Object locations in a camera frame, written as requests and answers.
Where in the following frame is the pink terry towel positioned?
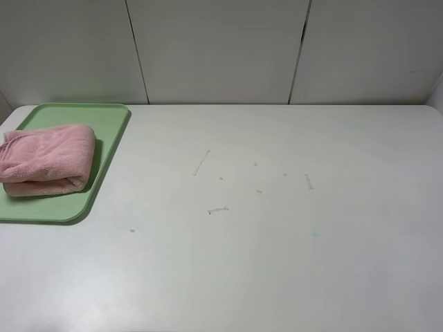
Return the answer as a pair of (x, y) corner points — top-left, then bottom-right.
(1, 124), (96, 197)

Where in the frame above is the green plastic tray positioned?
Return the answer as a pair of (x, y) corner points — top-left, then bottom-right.
(1, 103), (131, 225)

